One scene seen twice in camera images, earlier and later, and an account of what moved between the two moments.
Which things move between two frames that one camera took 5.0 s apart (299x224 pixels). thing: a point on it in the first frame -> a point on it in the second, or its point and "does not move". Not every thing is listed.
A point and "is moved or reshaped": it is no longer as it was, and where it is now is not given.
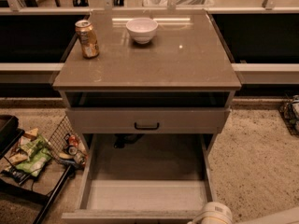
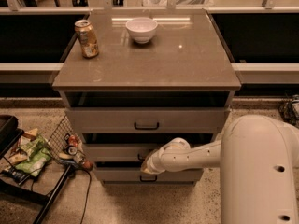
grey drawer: [143, 178] is moved or reshaped
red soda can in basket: [73, 141] does not move
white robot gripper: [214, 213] -> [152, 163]
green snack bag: [38, 156] does not move
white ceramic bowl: [142, 29] does not move
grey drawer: [149, 120] does not move
